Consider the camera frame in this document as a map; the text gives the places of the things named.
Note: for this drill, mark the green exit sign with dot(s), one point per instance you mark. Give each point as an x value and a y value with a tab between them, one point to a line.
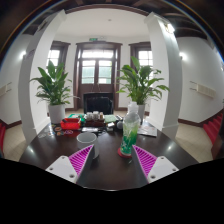
93	39

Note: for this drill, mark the red box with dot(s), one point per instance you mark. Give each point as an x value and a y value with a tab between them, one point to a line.
70	124

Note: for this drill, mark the dark wooden framed window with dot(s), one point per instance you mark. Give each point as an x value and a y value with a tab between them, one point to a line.
53	55
145	56

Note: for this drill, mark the red carpeted stairs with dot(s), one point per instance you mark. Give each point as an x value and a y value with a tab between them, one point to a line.
2	133
215	128

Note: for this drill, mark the green book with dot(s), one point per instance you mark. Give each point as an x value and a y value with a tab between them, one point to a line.
110	118

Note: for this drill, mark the potted plant in white pot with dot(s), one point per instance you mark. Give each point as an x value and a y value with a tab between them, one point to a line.
140	83
53	85

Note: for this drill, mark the column lamp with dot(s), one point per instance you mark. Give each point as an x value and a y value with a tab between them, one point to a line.
170	28

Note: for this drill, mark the black chair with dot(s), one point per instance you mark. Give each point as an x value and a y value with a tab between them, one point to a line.
98	103

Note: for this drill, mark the dark wooden glazed door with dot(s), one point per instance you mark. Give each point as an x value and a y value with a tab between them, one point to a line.
97	71

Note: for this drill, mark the clear bottle with green drink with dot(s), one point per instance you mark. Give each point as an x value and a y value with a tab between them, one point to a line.
129	133

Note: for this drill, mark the grey round objects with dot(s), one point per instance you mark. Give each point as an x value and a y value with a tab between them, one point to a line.
119	125

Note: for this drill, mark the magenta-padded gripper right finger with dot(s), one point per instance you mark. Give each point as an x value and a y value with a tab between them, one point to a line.
146	160

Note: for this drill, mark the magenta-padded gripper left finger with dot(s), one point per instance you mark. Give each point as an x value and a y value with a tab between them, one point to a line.
80	160

